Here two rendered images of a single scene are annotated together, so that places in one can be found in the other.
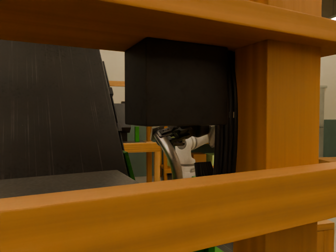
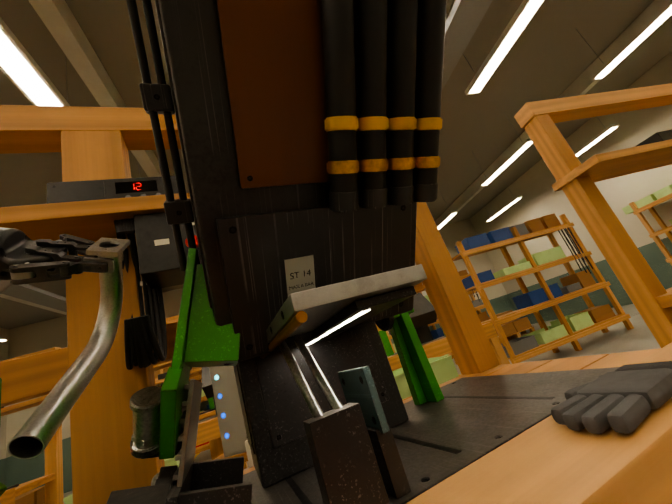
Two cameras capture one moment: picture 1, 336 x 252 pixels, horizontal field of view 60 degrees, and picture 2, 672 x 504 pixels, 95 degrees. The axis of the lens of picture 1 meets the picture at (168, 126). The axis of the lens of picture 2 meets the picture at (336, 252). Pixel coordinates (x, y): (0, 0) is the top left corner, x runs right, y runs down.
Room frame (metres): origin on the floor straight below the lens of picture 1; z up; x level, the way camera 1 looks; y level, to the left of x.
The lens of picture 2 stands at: (1.27, 0.37, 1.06)
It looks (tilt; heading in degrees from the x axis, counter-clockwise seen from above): 18 degrees up; 181
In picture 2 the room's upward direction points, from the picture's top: 18 degrees counter-clockwise
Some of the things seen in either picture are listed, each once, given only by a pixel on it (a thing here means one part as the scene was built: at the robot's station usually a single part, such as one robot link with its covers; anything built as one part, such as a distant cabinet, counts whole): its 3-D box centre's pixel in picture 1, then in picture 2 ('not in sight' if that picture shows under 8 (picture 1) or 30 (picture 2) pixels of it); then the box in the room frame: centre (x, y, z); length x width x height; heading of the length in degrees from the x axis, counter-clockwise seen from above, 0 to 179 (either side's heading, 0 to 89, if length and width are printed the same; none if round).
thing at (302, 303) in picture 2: not in sight; (317, 326); (0.77, 0.29, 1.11); 0.39 x 0.16 x 0.03; 26
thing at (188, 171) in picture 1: (186, 181); not in sight; (1.49, -0.10, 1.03); 0.09 x 0.09 x 0.17; 26
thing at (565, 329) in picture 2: not in sight; (533, 286); (-4.41, 3.32, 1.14); 2.45 x 0.55 x 2.28; 107
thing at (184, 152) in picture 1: (186, 150); not in sight; (1.48, -0.09, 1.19); 0.09 x 0.09 x 0.17; 53
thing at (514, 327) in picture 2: not in sight; (503, 326); (-8.60, 4.17, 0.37); 1.20 x 0.81 x 0.74; 109
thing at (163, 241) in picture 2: (174, 87); (181, 248); (0.58, -0.01, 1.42); 0.17 x 0.12 x 0.15; 116
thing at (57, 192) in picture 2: not in sight; (91, 199); (0.65, -0.18, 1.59); 0.15 x 0.07 x 0.07; 116
